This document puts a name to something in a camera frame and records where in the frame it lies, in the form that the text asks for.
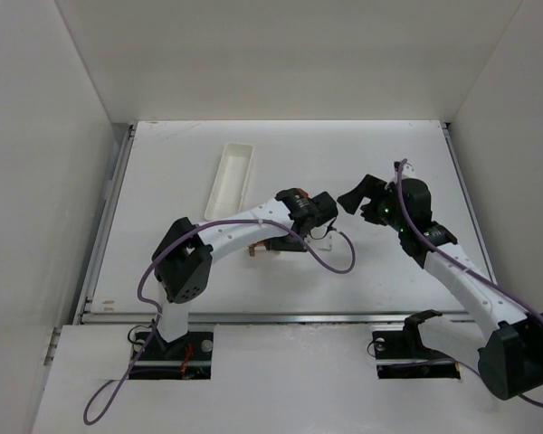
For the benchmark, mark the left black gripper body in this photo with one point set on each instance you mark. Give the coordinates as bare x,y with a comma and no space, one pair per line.
285,243

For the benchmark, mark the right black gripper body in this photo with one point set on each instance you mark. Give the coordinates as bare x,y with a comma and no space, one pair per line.
372,199

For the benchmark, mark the orange arch wood block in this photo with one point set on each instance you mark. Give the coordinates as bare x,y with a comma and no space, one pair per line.
258,246

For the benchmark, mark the white plastic tray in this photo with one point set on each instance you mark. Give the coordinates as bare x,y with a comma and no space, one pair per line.
230,183

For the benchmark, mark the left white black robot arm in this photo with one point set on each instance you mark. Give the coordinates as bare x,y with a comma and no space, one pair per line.
187,252

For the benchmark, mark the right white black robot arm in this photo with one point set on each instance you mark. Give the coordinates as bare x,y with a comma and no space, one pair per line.
507,348

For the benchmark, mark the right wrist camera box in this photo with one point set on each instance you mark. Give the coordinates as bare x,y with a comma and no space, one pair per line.
403,170

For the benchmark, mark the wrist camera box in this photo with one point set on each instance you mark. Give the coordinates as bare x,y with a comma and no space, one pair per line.
325,243
403,170

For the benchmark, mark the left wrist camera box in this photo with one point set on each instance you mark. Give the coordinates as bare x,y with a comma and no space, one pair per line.
325,243

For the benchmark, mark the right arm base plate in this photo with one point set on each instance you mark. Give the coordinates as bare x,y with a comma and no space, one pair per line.
397,359

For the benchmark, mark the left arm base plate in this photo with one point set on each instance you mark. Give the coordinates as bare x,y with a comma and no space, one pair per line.
188,358

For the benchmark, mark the front aluminium rail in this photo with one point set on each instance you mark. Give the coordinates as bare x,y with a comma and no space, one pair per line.
248,319

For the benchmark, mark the left aluminium rail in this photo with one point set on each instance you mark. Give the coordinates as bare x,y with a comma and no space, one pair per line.
102,222

